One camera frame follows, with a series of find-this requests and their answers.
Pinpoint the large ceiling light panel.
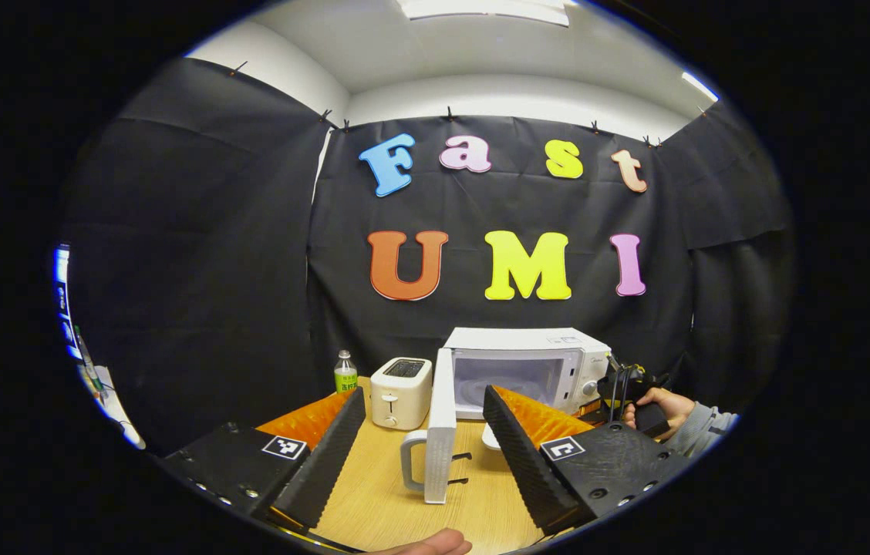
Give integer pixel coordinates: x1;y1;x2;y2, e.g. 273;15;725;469
395;0;572;29

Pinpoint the cream white toaster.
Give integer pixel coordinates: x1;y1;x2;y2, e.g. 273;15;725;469
369;356;434;432

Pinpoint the green label drink bottle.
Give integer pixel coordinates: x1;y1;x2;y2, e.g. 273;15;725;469
333;349;359;395

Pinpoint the small ceiling light panel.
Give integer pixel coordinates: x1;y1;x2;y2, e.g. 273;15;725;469
680;70;720;104

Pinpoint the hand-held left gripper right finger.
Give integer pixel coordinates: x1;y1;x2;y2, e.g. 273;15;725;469
481;384;696;536

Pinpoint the black backdrop cloth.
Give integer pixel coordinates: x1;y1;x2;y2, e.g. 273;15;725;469
61;55;798;456

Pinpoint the white microwave oven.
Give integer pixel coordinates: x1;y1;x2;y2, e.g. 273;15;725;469
400;326;612;506

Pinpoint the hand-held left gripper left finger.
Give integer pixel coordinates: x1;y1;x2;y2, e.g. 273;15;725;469
160;385;368;531

